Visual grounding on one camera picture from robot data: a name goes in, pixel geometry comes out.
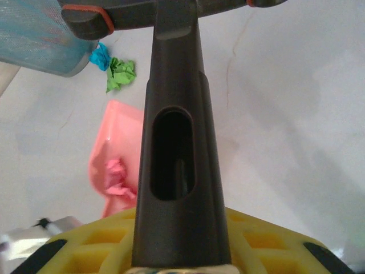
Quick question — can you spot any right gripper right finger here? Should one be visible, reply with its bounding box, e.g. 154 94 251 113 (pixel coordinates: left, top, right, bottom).
224 207 357 274

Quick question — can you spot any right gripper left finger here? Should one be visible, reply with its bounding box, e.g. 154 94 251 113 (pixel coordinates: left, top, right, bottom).
13 207 138 274

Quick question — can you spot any pink paper scrap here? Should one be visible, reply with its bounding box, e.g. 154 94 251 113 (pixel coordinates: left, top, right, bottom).
104 158 137 200

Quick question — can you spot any pink dustpan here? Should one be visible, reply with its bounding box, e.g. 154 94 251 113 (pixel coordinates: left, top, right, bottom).
87 99 145 219

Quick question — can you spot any green paper scrap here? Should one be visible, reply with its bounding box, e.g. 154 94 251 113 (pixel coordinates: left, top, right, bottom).
106 57 137 94

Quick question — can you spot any black hand brush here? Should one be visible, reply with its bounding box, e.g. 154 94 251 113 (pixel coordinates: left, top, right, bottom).
58 0 286 274

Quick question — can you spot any blue paper scrap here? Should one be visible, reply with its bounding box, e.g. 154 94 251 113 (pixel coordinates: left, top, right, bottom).
88 42 111 71

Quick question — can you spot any bin with blue liner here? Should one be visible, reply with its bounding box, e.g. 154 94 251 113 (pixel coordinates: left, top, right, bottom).
0 0 100 78

